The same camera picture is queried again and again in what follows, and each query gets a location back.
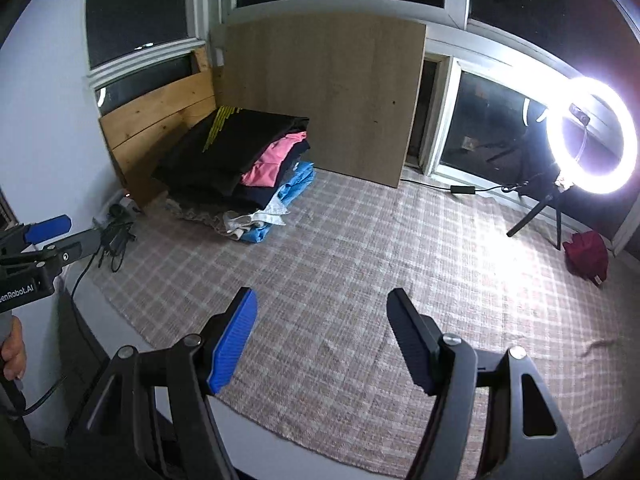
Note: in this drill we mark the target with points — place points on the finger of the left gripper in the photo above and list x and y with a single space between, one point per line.
24 235
64 252

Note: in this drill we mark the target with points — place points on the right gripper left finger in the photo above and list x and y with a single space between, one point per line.
148 415

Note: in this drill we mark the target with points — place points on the black yellow striped sport shirt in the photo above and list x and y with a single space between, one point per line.
207 163

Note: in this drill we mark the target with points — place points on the person's left hand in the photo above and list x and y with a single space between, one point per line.
13 352

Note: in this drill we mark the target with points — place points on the light pine wooden panel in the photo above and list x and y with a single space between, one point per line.
140 132

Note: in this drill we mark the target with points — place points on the beige knit garment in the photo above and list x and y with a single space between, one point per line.
214 220

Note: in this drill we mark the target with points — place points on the checkered woven rug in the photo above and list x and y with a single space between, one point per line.
322 367

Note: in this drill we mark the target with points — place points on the white collared shirt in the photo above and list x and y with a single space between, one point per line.
275 212

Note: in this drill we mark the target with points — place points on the red cloth bag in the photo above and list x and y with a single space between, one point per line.
587 256

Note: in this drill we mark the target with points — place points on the navy folded garment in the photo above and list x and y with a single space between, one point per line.
261 195

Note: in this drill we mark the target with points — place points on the pink folded garment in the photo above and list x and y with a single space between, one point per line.
265 170

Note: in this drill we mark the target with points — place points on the black tripod stand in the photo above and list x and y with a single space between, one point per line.
553 199

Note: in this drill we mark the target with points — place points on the black power adapter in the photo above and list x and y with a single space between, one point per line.
462 189

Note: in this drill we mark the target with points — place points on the blue folded shirt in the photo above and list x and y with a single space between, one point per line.
303 176

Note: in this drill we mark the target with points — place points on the grey wooden board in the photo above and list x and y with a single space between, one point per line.
355 76

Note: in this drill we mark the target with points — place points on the ring light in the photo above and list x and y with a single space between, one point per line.
591 136

